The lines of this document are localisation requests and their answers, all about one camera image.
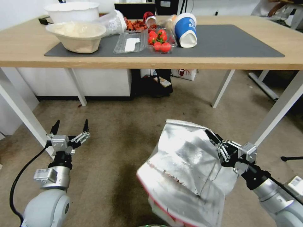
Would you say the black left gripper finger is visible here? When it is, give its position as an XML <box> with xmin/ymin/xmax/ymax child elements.
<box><xmin>45</xmin><ymin>120</ymin><xmax>60</xmax><ymax>140</ymax></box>
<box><xmin>68</xmin><ymin>119</ymin><xmax>91</xmax><ymax>145</ymax></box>

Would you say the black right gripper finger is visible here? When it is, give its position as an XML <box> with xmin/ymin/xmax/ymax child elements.
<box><xmin>209</xmin><ymin>139</ymin><xmax>230</xmax><ymax>164</ymax></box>
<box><xmin>205</xmin><ymin>129</ymin><xmax>240</xmax><ymax>149</ymax></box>

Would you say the silver foil food delivery bag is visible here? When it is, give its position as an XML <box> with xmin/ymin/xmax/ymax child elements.
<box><xmin>136</xmin><ymin>119</ymin><xmax>239</xmax><ymax>227</ymax></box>

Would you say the black bag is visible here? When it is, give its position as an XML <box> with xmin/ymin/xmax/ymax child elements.
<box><xmin>131</xmin><ymin>68</ymin><xmax>174</xmax><ymax>98</ymax></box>

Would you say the white paper bag red print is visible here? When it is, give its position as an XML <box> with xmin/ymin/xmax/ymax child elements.
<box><xmin>171</xmin><ymin>69</ymin><xmax>197</xmax><ymax>82</ymax></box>

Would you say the clear bag with bread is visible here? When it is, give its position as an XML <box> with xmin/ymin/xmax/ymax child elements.
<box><xmin>159</xmin><ymin>14</ymin><xmax>177</xmax><ymax>30</ymax></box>

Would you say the black stand leg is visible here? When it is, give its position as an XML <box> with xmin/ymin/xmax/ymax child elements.
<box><xmin>280</xmin><ymin>155</ymin><xmax>303</xmax><ymax>162</ymax></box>

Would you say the white cabinet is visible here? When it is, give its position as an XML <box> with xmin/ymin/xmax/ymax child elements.
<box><xmin>17</xmin><ymin>68</ymin><xmax>132</xmax><ymax>98</ymax></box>

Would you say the grey desk foot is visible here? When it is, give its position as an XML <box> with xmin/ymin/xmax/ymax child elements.
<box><xmin>248</xmin><ymin>70</ymin><xmax>280</xmax><ymax>102</ymax></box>

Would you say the wooden table with white legs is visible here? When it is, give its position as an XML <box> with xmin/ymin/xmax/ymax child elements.
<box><xmin>0</xmin><ymin>15</ymin><xmax>303</xmax><ymax>162</ymax></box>

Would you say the small printed carton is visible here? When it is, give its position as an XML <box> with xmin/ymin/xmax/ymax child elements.
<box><xmin>153</xmin><ymin>75</ymin><xmax>171</xmax><ymax>87</ymax></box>

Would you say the beige bowl with clear lid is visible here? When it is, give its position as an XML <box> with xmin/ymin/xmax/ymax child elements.
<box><xmin>45</xmin><ymin>21</ymin><xmax>107</xmax><ymax>54</ymax></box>

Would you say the dark grey table mat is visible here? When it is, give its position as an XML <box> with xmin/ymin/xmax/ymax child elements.
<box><xmin>44</xmin><ymin>24</ymin><xmax>285</xmax><ymax>58</ymax></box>

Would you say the clear plastic tray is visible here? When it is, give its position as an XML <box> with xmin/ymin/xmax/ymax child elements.
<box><xmin>113</xmin><ymin>31</ymin><xmax>147</xmax><ymax>54</ymax></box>

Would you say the clear plastic cup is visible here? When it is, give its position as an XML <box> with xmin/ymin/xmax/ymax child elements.
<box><xmin>94</xmin><ymin>9</ymin><xmax>128</xmax><ymax>36</ymax></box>

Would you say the large white plastic bowl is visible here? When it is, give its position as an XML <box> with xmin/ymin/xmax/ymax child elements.
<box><xmin>43</xmin><ymin>2</ymin><xmax>100</xmax><ymax>24</ymax></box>

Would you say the clear box of red tomatoes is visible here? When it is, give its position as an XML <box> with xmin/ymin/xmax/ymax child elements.
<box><xmin>146</xmin><ymin>28</ymin><xmax>178</xmax><ymax>54</ymax></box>

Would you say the red crayfish shells pile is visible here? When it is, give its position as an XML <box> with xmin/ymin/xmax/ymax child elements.
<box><xmin>125</xmin><ymin>19</ymin><xmax>148</xmax><ymax>32</ymax></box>

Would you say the blue and white paper cup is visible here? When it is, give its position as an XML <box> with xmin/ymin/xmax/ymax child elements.
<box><xmin>174</xmin><ymin>13</ymin><xmax>198</xmax><ymax>49</ymax></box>

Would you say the red and white can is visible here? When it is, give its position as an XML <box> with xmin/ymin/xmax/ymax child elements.
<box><xmin>143</xmin><ymin>11</ymin><xmax>157</xmax><ymax>28</ymax></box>

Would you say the person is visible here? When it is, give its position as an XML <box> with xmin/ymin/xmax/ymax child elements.
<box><xmin>250</xmin><ymin>0</ymin><xmax>303</xmax><ymax>30</ymax></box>

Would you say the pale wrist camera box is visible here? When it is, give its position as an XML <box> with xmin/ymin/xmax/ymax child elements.
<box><xmin>51</xmin><ymin>135</ymin><xmax>69</xmax><ymax>152</ymax></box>
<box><xmin>238</xmin><ymin>142</ymin><xmax>258</xmax><ymax>164</ymax></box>

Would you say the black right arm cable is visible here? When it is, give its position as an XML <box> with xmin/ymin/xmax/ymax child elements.
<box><xmin>250</xmin><ymin>163</ymin><xmax>303</xmax><ymax>206</ymax></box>

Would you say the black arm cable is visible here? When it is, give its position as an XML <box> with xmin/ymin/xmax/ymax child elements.
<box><xmin>9</xmin><ymin>146</ymin><xmax>52</xmax><ymax>227</ymax></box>
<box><xmin>250</xmin><ymin>163</ymin><xmax>303</xmax><ymax>206</ymax></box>

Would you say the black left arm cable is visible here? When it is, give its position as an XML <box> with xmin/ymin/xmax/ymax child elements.
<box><xmin>9</xmin><ymin>146</ymin><xmax>52</xmax><ymax>227</ymax></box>

